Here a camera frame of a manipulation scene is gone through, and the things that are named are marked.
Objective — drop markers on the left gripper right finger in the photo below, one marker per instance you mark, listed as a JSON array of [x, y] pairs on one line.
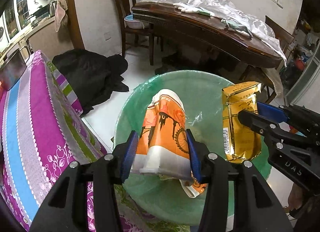
[[256, 207]]

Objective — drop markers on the black cloth pile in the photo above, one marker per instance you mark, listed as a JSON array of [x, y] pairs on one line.
[[92, 76]]

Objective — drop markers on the electric kettle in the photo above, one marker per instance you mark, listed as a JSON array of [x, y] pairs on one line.
[[52, 8]]

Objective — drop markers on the wooden chair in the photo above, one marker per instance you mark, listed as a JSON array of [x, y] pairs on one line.
[[131, 29]]

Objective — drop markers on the orange white paper bag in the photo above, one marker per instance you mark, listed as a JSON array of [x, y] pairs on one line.
[[162, 148]]

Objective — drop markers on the steel pot with handle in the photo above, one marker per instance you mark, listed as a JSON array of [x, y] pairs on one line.
[[13, 68]]

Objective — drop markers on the gold foil snack packet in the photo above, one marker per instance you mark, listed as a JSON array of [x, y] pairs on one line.
[[239, 142]]

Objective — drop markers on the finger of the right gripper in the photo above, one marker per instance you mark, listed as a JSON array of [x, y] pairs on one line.
[[255, 122], [272, 113]]

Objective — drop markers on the dark wooden table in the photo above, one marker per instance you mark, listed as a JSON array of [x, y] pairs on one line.
[[200, 31]]

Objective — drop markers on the blue plastic basin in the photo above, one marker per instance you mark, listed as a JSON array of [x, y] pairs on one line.
[[135, 24]]

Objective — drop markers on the white plastic sheet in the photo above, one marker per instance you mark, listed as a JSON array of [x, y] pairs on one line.
[[231, 17]]

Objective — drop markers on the green lined trash bin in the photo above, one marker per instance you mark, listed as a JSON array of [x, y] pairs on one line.
[[201, 95]]

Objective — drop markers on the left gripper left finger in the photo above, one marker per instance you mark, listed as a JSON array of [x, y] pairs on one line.
[[65, 206]]

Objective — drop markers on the floral purple blue tablecloth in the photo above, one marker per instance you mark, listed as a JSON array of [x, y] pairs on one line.
[[41, 134]]

